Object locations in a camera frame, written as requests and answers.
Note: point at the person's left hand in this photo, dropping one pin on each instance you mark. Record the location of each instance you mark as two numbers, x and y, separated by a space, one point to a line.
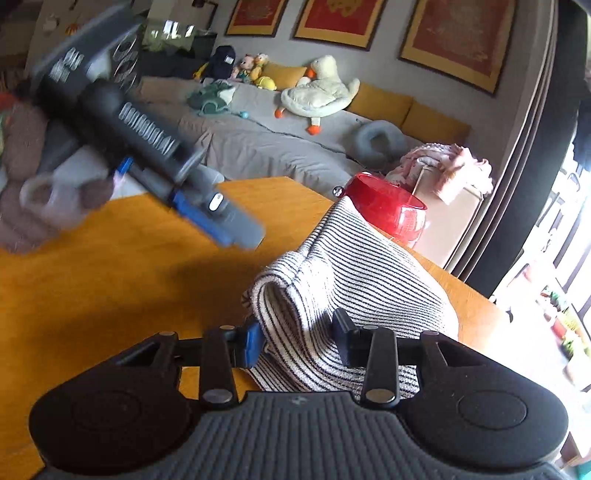
23 138

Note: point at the green plants tray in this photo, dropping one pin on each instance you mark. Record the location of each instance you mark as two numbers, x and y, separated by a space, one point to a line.
572 332

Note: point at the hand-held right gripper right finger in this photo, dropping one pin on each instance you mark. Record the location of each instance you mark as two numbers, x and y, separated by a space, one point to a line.
345 332

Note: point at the green plush toy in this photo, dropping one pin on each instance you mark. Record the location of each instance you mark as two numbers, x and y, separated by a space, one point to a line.
212 97

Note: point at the striped knit garment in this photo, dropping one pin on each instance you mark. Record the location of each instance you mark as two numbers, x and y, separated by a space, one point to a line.
364 277

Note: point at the red framed wall picture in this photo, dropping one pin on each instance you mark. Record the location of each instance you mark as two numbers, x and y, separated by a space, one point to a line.
339 18
256 14
459 39

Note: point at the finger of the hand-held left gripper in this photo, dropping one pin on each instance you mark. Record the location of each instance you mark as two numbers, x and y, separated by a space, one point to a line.
240 228
205 224

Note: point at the dark blue bag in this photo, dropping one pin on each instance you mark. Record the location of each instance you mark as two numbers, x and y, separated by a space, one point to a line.
223 62

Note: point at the yellow sofa cushion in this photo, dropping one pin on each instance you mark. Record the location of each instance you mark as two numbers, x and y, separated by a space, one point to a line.
436 124
284 76
383 104

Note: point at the grey covered sofa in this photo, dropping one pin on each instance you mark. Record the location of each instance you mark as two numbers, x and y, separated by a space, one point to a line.
268 143

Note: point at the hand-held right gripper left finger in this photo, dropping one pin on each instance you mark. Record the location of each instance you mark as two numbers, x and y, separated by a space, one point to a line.
251 346

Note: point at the yellow plush toy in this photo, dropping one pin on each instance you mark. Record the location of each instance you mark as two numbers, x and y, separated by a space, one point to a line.
265 76

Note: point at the grey neck pillow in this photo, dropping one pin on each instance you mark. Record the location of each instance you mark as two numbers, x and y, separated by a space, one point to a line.
381 141

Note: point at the grey curtain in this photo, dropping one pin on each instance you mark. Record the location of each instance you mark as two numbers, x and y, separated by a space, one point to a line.
521 138

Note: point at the pink blanket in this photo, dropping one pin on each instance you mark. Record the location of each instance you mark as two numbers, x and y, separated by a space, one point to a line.
443 164

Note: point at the red round plastic stool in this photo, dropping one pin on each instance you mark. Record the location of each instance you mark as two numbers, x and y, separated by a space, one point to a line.
392 207

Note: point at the black cabinet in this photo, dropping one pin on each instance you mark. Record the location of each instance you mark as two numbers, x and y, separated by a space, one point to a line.
180 55

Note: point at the pink plush doll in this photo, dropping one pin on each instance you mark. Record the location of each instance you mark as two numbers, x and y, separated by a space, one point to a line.
244 67

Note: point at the white goose plush toy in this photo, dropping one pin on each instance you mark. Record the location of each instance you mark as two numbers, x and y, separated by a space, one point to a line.
318 94

